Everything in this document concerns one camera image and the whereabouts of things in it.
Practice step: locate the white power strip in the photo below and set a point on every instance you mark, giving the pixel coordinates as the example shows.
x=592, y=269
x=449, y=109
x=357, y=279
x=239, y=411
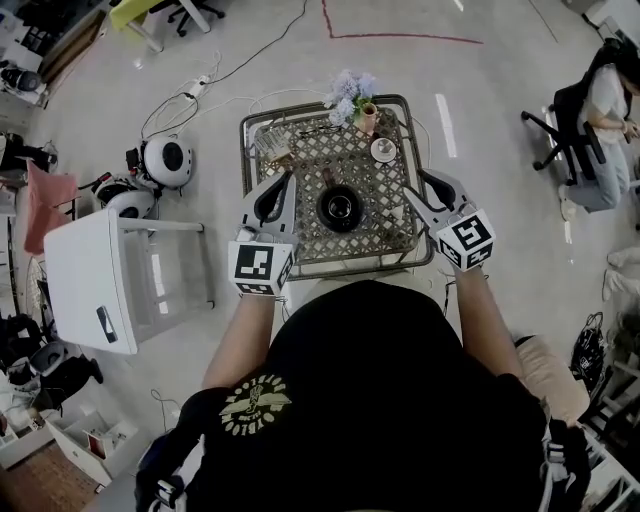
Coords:
x=196, y=87

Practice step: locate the black teapot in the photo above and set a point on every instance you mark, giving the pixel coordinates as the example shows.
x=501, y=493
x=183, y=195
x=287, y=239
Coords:
x=341, y=210

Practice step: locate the brown metal lattice table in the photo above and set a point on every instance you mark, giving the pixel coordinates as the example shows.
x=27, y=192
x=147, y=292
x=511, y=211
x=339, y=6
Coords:
x=350, y=155

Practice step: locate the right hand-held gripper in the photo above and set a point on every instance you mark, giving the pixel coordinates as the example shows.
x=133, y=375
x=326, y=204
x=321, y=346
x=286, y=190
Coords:
x=467, y=237

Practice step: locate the black bag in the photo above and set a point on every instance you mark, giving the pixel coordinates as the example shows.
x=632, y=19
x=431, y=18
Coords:
x=590, y=350

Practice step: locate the white round helmet device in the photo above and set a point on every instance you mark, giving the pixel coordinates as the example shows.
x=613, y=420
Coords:
x=125, y=197
x=167, y=160

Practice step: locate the person's left forearm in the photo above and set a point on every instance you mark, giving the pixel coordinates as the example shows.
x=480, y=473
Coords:
x=240, y=340

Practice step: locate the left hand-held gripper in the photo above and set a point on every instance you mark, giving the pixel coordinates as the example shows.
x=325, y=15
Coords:
x=255, y=262

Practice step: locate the pink cloth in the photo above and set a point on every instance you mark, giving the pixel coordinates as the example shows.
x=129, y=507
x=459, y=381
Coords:
x=47, y=205

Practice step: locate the white open box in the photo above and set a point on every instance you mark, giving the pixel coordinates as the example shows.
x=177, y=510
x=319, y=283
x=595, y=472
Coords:
x=90, y=440

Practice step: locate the white cup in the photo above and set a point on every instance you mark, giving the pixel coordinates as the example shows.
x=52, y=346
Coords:
x=384, y=147

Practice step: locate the black office chair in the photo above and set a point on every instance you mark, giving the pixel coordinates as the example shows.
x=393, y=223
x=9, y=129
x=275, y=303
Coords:
x=567, y=130

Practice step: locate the black phone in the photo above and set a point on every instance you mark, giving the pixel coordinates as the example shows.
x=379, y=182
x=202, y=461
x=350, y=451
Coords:
x=106, y=325

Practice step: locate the person's black printed t-shirt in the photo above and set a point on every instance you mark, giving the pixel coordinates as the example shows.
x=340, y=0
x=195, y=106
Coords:
x=370, y=400

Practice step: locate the person's right forearm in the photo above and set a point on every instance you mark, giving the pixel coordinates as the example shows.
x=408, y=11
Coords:
x=485, y=320

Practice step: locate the black eyeglasses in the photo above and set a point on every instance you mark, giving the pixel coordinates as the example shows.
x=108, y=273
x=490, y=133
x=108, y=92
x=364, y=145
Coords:
x=320, y=130

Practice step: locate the white side table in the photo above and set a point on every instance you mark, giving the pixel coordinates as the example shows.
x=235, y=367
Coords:
x=85, y=280

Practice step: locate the purple flowers in clay vase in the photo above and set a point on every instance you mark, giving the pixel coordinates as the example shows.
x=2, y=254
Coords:
x=352, y=97

